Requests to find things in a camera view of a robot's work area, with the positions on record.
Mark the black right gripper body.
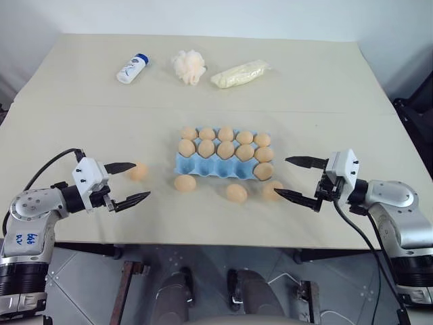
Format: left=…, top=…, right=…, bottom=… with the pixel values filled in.
left=314, top=165, right=343, bottom=213

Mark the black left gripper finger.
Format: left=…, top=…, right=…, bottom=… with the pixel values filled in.
left=112, top=191, right=152, bottom=213
left=103, top=162, right=137, bottom=175

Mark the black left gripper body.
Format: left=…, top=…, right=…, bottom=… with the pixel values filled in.
left=88, top=184, right=120, bottom=213

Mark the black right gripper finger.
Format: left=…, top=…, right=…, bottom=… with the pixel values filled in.
left=286, top=156, right=329, bottom=170
left=274, top=188, right=321, bottom=211

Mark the blue egg carton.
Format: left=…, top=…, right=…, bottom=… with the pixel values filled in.
left=173, top=130, right=276, bottom=181

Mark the white bottle with blue cap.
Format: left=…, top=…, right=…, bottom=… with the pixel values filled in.
left=116, top=53, right=151, bottom=83

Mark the dark rounded shape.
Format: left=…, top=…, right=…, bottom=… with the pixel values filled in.
left=153, top=266, right=196, bottom=325
left=227, top=268, right=289, bottom=325

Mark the black equipment beside table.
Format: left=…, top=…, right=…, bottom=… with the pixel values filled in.
left=391, top=67, right=433, bottom=163

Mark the clear bag of yellow noodles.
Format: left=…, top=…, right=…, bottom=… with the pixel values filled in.
left=210, top=59, right=273, bottom=90

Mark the pale peach bath loofah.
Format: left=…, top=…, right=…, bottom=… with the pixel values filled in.
left=170, top=49, right=208, bottom=87

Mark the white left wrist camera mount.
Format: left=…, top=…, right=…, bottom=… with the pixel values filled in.
left=71, top=156, right=110, bottom=213

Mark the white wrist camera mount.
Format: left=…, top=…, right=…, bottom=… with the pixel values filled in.
left=325, top=148, right=360, bottom=205
left=71, top=156, right=110, bottom=213

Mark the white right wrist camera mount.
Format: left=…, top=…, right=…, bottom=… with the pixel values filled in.
left=325, top=148, right=360, bottom=205

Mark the black table frame bar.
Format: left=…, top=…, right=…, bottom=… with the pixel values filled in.
left=55, top=241, right=123, bottom=261
left=293, top=248, right=384, bottom=265

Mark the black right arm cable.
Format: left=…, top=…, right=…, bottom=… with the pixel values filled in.
left=332, top=198, right=412, bottom=325

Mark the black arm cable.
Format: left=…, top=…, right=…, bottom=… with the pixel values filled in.
left=2, top=147, right=85, bottom=238
left=332, top=198, right=412, bottom=325

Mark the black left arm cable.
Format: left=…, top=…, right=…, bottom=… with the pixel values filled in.
left=2, top=147, right=85, bottom=238

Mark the white floor cable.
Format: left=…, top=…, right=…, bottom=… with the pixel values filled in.
left=269, top=272, right=343, bottom=325

